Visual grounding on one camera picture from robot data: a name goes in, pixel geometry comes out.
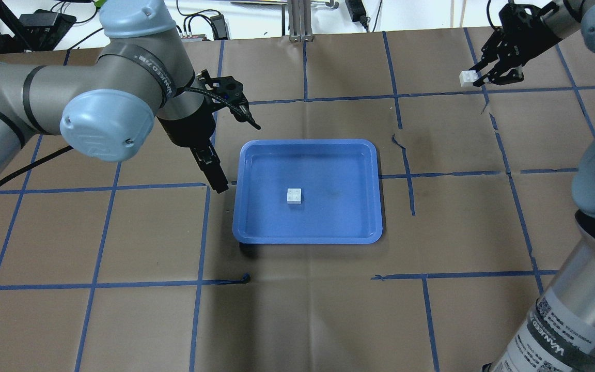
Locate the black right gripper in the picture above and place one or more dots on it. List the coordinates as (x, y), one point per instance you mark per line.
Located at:
(528, 32)

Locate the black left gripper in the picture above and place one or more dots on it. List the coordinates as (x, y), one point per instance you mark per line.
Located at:
(188, 125)

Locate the white block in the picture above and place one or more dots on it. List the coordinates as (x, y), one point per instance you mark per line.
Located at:
(294, 196)
(468, 78)

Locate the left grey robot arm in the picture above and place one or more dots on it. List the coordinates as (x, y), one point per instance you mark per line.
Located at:
(107, 110)

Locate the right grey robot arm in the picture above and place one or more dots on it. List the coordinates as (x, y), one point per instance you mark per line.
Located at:
(558, 333)

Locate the blue plastic tray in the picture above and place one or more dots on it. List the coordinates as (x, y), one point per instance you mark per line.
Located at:
(340, 184)

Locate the black power adapter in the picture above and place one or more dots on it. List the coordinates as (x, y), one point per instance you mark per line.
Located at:
(357, 13)

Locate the brown paper table cover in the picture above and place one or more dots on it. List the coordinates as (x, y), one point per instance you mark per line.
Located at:
(134, 267)

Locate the aluminium frame post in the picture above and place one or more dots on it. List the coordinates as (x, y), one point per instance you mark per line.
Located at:
(299, 21)

